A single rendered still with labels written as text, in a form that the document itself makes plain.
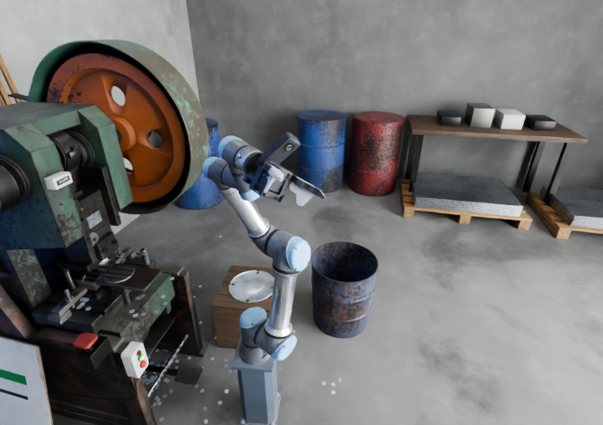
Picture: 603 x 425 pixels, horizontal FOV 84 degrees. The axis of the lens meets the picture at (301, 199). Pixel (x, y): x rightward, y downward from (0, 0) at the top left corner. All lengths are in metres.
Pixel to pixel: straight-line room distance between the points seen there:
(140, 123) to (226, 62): 3.05
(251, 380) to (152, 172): 1.11
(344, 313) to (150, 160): 1.40
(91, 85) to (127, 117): 0.21
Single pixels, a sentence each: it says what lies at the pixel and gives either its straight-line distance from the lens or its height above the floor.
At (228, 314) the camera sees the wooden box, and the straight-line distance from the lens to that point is 2.13.
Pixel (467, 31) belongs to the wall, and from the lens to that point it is 4.41.
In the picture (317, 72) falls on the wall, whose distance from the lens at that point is 4.41.
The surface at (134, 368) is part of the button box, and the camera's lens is 1.67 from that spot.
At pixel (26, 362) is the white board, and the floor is 0.49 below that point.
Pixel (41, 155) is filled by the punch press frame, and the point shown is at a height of 1.41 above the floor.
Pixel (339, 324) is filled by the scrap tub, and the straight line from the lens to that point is 2.27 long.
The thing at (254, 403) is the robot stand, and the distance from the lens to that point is 1.90.
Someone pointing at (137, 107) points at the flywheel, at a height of 1.46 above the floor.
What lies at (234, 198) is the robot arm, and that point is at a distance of 1.15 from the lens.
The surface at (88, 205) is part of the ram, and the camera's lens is 1.64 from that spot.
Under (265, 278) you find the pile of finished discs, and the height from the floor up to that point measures 0.35.
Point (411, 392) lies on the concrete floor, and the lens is 2.22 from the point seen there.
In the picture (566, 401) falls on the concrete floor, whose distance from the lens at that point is 2.54.
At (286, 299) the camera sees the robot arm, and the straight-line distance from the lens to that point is 1.37.
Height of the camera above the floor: 1.78
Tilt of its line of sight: 27 degrees down
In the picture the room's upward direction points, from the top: straight up
